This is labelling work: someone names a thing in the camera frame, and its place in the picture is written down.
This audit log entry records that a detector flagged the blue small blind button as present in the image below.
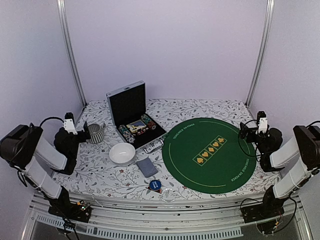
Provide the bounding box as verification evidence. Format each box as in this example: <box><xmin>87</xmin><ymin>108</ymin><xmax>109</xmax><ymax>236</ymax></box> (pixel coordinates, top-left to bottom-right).
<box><xmin>149</xmin><ymin>179</ymin><xmax>162</xmax><ymax>191</ymax></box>

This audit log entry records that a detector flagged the clear acrylic dealer button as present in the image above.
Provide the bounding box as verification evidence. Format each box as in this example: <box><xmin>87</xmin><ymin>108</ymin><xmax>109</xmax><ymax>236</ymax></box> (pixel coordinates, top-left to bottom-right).
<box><xmin>161</xmin><ymin>188</ymin><xmax>176</xmax><ymax>203</ymax></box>

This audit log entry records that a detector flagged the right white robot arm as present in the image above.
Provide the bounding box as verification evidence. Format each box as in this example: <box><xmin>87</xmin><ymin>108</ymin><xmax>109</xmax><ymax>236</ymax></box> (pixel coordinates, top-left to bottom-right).
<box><xmin>237</xmin><ymin>117</ymin><xmax>320</xmax><ymax>218</ymax></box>

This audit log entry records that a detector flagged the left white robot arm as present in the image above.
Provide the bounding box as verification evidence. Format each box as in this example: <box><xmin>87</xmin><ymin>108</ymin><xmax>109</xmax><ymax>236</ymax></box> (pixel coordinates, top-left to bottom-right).
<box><xmin>0</xmin><ymin>117</ymin><xmax>90</xmax><ymax>217</ymax></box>

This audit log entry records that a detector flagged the striped ceramic mug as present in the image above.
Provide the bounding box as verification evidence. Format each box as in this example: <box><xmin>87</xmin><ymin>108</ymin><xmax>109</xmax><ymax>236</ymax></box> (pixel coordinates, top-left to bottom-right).
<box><xmin>88</xmin><ymin>123</ymin><xmax>106</xmax><ymax>144</ymax></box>

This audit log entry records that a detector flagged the floral tablecloth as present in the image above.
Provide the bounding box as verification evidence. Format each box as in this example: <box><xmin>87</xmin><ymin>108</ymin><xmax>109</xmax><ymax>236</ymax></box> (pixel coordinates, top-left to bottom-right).
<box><xmin>51</xmin><ymin>98</ymin><xmax>281</xmax><ymax>201</ymax></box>

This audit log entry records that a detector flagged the left poker chip stack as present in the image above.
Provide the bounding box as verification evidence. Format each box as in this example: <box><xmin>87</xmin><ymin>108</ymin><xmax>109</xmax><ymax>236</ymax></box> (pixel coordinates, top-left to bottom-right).
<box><xmin>118</xmin><ymin>125</ymin><xmax>135</xmax><ymax>144</ymax></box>

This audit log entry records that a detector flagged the poker chip stack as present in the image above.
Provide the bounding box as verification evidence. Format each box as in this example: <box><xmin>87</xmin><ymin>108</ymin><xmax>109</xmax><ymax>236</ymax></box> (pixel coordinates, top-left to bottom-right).
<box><xmin>140</xmin><ymin>114</ymin><xmax>157</xmax><ymax>130</ymax></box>
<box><xmin>118</xmin><ymin>125</ymin><xmax>135</xmax><ymax>144</ymax></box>

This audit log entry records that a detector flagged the white ceramic bowl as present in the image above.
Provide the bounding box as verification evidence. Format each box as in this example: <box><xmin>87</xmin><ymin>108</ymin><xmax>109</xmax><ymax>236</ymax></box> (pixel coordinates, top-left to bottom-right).
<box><xmin>109</xmin><ymin>142</ymin><xmax>136</xmax><ymax>166</ymax></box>

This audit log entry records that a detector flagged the round green poker mat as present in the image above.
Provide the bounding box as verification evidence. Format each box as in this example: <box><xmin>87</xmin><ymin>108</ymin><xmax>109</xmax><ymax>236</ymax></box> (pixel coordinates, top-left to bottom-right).
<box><xmin>162</xmin><ymin>117</ymin><xmax>257</xmax><ymax>194</ymax></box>

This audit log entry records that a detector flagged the boxed playing card deck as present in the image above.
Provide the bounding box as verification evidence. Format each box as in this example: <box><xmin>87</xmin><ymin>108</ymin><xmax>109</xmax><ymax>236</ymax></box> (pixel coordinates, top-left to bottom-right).
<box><xmin>126</xmin><ymin>119</ymin><xmax>147</xmax><ymax>134</ymax></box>

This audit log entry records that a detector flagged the right poker chip stack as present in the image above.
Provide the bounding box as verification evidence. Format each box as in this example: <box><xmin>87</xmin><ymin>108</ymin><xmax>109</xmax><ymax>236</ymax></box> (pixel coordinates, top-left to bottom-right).
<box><xmin>140</xmin><ymin>114</ymin><xmax>157</xmax><ymax>130</ymax></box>

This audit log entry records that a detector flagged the red black triangle card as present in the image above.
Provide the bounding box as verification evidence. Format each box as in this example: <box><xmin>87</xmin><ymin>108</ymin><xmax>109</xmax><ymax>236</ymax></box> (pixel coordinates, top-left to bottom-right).
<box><xmin>147</xmin><ymin>186</ymin><xmax>162</xmax><ymax>194</ymax></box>

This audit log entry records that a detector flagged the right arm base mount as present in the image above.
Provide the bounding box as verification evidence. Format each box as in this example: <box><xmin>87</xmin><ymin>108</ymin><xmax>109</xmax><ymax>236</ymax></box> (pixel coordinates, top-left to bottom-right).
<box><xmin>240</xmin><ymin>198</ymin><xmax>284</xmax><ymax>235</ymax></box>

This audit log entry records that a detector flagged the right aluminium frame post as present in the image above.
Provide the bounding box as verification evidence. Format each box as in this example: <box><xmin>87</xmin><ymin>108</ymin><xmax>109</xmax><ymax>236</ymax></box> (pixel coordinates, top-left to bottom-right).
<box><xmin>245</xmin><ymin>0</ymin><xmax>275</xmax><ymax>108</ymax></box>

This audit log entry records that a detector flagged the aluminium frame post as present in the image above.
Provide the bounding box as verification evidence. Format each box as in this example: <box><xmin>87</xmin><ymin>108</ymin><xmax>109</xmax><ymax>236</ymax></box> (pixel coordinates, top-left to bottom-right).
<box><xmin>245</xmin><ymin>0</ymin><xmax>275</xmax><ymax>108</ymax></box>
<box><xmin>56</xmin><ymin>0</ymin><xmax>87</xmax><ymax>108</ymax></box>

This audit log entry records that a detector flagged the left aluminium frame post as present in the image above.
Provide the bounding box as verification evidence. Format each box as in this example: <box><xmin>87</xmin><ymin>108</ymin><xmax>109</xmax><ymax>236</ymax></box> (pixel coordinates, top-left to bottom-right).
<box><xmin>56</xmin><ymin>0</ymin><xmax>87</xmax><ymax>108</ymax></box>

